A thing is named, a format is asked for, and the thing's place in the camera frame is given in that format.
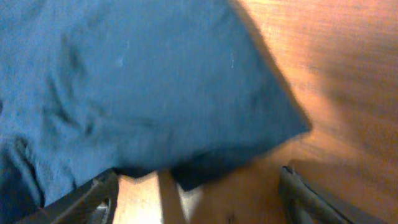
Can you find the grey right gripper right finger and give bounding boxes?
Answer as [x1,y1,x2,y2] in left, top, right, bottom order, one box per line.
[279,166,385,224]

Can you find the navy blue shorts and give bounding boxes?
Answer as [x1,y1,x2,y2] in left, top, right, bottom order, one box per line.
[1,0,310,223]

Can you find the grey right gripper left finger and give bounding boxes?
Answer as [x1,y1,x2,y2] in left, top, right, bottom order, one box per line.
[17,169,119,224]

